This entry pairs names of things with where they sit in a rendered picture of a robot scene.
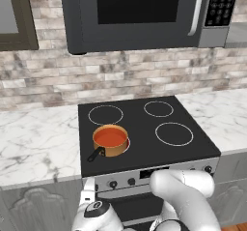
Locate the dark microwave door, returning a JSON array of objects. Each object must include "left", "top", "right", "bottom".
[{"left": 60, "top": 0, "right": 207, "bottom": 55}]

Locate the red marinara sauce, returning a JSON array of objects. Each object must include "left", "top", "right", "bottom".
[{"left": 96, "top": 127, "right": 127, "bottom": 148}]

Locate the black hob stove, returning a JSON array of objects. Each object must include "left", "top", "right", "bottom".
[{"left": 77, "top": 95, "right": 222, "bottom": 231}]

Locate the grey microwave oven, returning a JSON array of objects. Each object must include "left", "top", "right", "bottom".
[{"left": 59, "top": 0, "right": 241, "bottom": 56}]

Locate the black oven door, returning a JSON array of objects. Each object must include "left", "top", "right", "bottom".
[{"left": 96, "top": 186, "right": 169, "bottom": 228}]

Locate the grey drawer front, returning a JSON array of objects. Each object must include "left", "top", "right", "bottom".
[{"left": 213, "top": 152, "right": 247, "bottom": 185}]

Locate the grey carved base cupboard door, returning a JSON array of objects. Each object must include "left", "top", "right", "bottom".
[
  {"left": 207, "top": 177, "right": 247, "bottom": 228},
  {"left": 0, "top": 179, "right": 85, "bottom": 231}
]

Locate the silver microwave handle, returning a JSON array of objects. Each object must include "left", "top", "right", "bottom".
[{"left": 187, "top": 0, "right": 206, "bottom": 37}]

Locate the grey wall cupboard door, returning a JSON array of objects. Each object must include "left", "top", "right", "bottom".
[{"left": 224, "top": 21, "right": 247, "bottom": 49}]

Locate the orange saucepan with black handle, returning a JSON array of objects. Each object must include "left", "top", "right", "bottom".
[{"left": 87, "top": 124, "right": 130, "bottom": 163}]

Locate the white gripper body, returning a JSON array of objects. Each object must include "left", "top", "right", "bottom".
[{"left": 81, "top": 176, "right": 96, "bottom": 194}]

